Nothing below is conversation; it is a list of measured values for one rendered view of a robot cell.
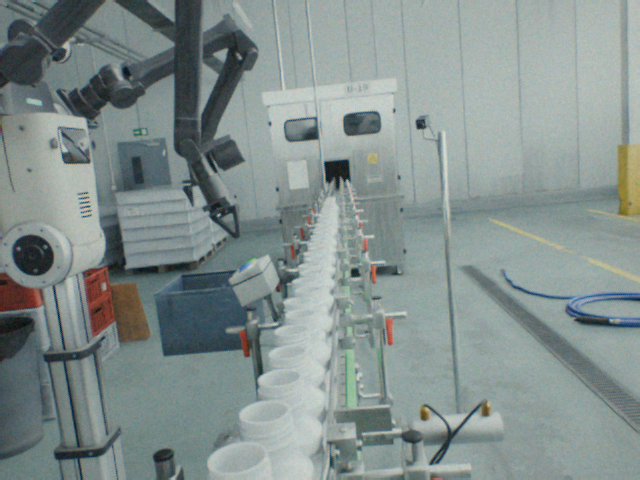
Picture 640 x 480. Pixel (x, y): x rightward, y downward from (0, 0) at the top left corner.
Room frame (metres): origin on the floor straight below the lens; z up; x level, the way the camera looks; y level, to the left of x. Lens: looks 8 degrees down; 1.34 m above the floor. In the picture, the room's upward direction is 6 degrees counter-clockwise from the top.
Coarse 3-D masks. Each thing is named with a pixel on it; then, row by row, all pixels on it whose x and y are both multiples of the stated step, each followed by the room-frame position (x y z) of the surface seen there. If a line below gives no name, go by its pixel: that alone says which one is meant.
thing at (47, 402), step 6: (42, 384) 3.08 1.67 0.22; (48, 384) 3.08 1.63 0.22; (42, 390) 3.09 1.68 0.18; (48, 390) 3.09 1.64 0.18; (42, 396) 3.09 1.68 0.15; (48, 396) 3.08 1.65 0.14; (42, 402) 3.09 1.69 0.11; (48, 402) 3.08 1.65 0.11; (42, 408) 3.09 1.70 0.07; (48, 408) 3.08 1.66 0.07; (54, 408) 3.09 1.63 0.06; (42, 414) 3.09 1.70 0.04; (48, 414) 3.08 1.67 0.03; (54, 414) 3.09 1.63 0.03
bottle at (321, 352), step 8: (296, 312) 0.63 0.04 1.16; (304, 312) 0.63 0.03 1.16; (312, 312) 0.62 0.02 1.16; (288, 320) 0.61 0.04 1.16; (296, 320) 0.60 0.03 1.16; (304, 320) 0.60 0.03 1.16; (312, 320) 0.61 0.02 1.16; (312, 328) 0.60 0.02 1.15; (312, 336) 0.60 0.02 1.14; (312, 344) 0.60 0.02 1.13; (320, 344) 0.61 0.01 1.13; (312, 352) 0.59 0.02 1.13; (320, 352) 0.60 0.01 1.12; (328, 352) 0.61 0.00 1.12; (320, 360) 0.59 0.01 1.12; (328, 360) 0.60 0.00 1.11; (328, 368) 0.60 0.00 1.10; (328, 376) 0.60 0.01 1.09; (328, 384) 0.60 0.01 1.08; (328, 392) 0.60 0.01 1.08; (328, 400) 0.60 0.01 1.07
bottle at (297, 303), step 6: (288, 300) 0.69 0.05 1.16; (294, 300) 0.69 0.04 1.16; (300, 300) 0.69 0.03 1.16; (306, 300) 0.69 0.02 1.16; (312, 300) 0.67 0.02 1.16; (288, 306) 0.66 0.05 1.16; (294, 306) 0.66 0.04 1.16; (300, 306) 0.66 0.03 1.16; (306, 306) 0.66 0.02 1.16; (312, 306) 0.67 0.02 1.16; (288, 312) 0.66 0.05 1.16; (324, 336) 0.67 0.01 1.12; (324, 342) 0.67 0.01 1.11
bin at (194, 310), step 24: (168, 288) 1.96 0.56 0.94; (192, 288) 2.12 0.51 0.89; (216, 288) 1.81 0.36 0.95; (168, 312) 1.82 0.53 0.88; (192, 312) 1.81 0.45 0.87; (216, 312) 1.81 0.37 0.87; (240, 312) 1.81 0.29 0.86; (168, 336) 1.82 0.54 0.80; (192, 336) 1.81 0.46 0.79; (216, 336) 1.81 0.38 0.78
